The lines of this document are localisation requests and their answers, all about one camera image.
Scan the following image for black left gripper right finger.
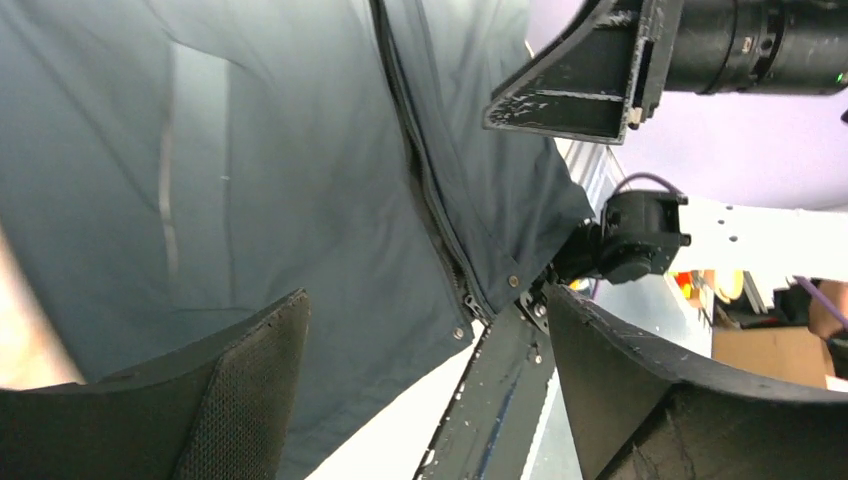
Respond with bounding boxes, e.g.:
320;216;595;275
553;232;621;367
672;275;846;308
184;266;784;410
545;285;847;479

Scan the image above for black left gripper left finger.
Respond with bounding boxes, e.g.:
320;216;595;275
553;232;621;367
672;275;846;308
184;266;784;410
1;290;310;480

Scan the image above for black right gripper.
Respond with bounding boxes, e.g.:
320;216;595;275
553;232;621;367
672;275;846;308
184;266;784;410
483;1;847;145

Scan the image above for grey gradient hooded jacket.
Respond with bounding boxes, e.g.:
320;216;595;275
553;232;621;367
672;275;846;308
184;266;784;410
1;1;591;479

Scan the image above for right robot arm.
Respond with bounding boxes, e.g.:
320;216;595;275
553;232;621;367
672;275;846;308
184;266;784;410
483;1;847;284

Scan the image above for cardboard box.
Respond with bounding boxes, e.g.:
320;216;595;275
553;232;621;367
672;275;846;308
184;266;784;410
711;327;835;389

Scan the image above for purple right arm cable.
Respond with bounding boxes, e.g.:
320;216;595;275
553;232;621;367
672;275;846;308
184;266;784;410
612;172;684;198

